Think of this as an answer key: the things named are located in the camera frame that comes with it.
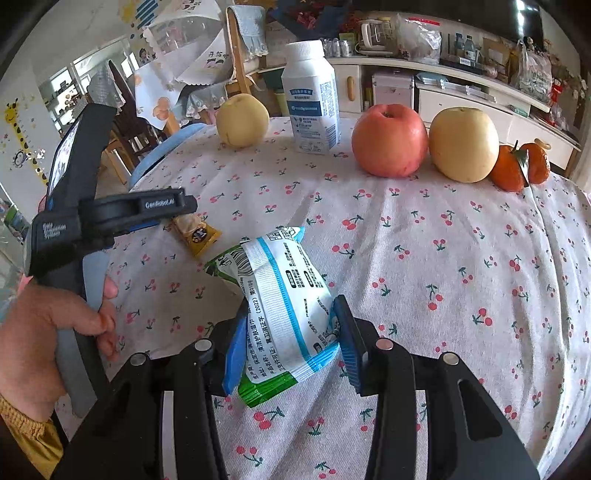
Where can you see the wooden chair with knit cover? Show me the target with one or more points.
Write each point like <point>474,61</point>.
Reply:
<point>247,27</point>

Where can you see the clear gift bag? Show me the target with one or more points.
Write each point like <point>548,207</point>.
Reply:
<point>531,74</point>

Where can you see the clear plastic bag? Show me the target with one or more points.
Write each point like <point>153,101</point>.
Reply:
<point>418,39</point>

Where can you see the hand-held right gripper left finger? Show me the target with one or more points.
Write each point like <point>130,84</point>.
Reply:
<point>233,364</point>

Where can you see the red apple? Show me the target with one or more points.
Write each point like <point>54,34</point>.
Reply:
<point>390,143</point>

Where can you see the tray with water bottles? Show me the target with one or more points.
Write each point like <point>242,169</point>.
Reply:
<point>464,48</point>

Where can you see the black yellow coffee sachet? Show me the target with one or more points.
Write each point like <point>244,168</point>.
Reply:
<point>201,237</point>

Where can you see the white milk bottle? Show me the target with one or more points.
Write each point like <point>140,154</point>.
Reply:
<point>309,101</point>

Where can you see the cherry print tablecloth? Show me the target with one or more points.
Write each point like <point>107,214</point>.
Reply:
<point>415,258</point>

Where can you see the black television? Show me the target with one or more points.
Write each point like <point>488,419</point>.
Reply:
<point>508,18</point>

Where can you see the glass kettle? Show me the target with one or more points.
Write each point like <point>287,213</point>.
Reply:
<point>376,37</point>

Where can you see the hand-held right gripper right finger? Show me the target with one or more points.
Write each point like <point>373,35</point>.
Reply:
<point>353,355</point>

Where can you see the yellow pear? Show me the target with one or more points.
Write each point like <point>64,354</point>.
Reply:
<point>464,145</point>
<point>242,122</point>

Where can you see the person's left hand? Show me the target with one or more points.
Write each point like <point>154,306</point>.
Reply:
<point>32,346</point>

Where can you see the wrapped small glass bottles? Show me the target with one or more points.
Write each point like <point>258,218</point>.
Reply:
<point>339,48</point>

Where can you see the dark wooden chair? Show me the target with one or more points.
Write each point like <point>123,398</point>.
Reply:
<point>124,124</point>

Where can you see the orange tangerine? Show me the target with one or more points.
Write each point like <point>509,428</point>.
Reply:
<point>505,170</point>
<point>538,164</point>

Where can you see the metal tin box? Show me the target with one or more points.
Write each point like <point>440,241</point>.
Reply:
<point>392,90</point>

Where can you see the cream television cabinet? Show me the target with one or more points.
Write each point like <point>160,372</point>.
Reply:
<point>461,99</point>

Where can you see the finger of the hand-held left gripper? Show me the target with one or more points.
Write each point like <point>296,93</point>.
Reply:
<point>180,203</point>

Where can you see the giraffe wall sticker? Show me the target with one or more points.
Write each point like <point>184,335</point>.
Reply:
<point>27,138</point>

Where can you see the dark flower bouquet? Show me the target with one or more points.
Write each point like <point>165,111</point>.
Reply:
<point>314,14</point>

